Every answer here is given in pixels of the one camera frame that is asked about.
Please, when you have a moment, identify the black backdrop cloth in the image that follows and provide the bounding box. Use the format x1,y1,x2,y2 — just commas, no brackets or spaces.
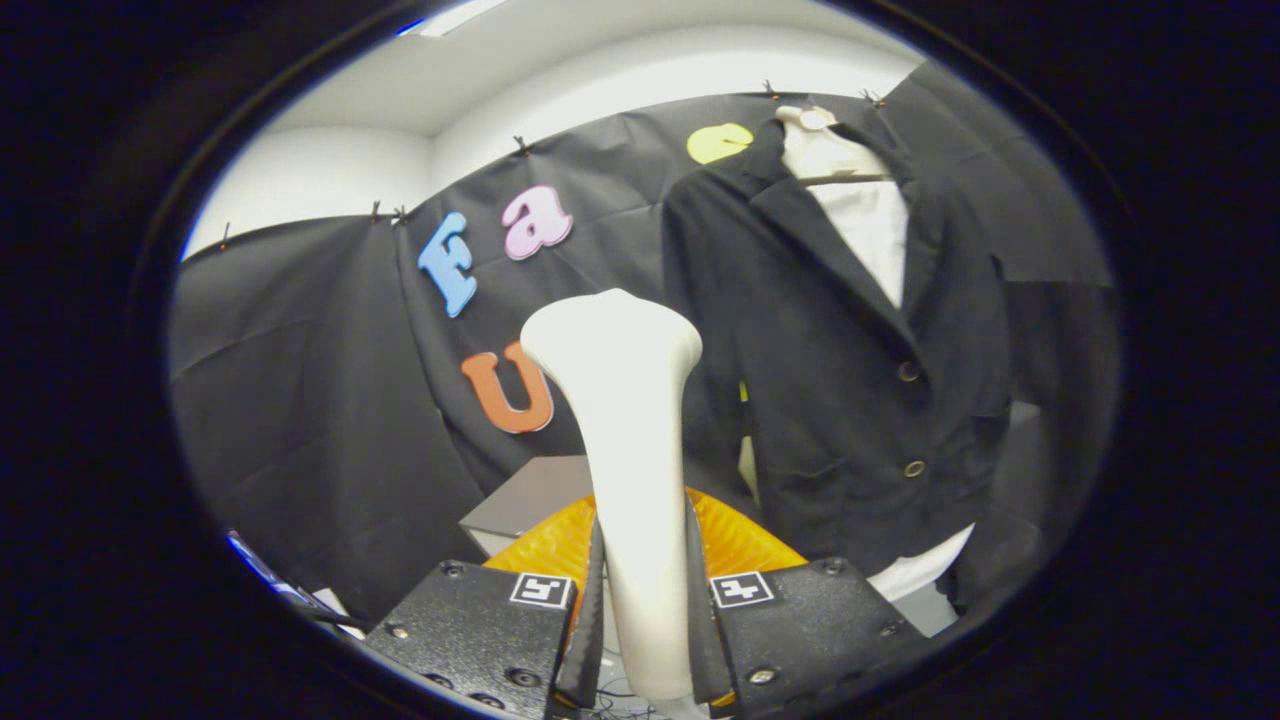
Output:
168,60,1121,626

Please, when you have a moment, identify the black blazer jacket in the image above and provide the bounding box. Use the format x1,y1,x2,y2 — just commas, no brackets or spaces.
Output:
662,112,1019,581

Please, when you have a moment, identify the grey metal cabinet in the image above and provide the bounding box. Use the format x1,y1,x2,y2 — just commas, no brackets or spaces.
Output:
460,455,596,559

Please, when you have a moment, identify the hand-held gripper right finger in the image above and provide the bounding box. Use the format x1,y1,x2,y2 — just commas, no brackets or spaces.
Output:
684,487,926,713

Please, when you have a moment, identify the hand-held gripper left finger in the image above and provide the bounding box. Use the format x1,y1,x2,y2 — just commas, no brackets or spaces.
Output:
362,492,609,720

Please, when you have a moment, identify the white mannequin torso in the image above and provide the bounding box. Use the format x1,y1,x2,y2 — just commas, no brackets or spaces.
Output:
738,104,977,603

